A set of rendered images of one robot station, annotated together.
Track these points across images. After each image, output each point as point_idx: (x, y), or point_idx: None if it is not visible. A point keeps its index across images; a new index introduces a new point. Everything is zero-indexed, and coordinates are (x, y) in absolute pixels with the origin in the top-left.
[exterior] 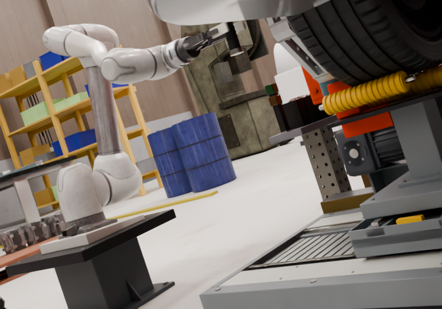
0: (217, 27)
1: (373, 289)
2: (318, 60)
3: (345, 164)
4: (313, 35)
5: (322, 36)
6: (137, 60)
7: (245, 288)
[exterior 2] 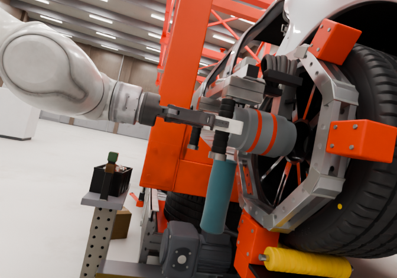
0: (228, 120)
1: None
2: (339, 236)
3: (168, 265)
4: (373, 219)
5: (377, 225)
6: (96, 83)
7: None
